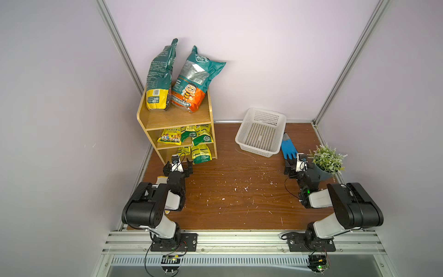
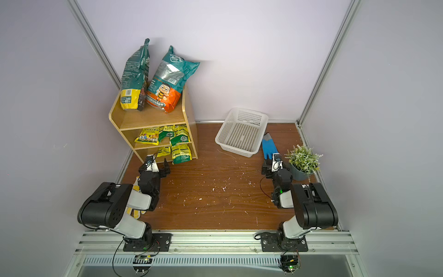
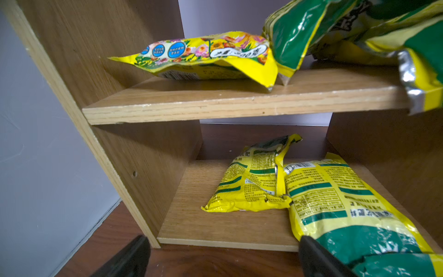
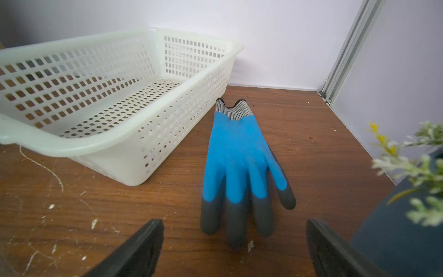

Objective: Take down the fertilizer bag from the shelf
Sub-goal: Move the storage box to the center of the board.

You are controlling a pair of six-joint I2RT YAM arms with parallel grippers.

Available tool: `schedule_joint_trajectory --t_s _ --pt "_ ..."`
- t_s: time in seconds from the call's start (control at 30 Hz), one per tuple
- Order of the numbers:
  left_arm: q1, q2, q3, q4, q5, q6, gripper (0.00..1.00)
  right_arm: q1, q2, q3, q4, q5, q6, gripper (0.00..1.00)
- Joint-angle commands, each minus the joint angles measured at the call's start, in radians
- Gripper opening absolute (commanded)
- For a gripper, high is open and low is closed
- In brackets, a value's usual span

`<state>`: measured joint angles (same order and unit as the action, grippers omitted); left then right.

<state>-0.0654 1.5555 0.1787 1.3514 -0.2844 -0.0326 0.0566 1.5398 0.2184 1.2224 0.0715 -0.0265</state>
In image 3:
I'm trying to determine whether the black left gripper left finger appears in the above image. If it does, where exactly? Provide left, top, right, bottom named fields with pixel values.
left=91, top=235, right=151, bottom=277

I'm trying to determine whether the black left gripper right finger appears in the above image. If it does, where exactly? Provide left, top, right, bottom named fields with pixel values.
left=299, top=235, right=356, bottom=277

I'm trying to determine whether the wooden shelf unit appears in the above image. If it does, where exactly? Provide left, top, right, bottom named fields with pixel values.
left=1, top=1, right=443, bottom=253

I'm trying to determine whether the yellow flower fertilizer packet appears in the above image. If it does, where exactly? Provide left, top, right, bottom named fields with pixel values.
left=110, top=31, right=278, bottom=90

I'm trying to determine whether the yellow green packet lower right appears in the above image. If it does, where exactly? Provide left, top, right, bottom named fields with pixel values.
left=284, top=153, right=443, bottom=277

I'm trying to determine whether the yellow packet lower left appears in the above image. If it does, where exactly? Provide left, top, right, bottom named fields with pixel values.
left=201, top=134, right=302, bottom=213

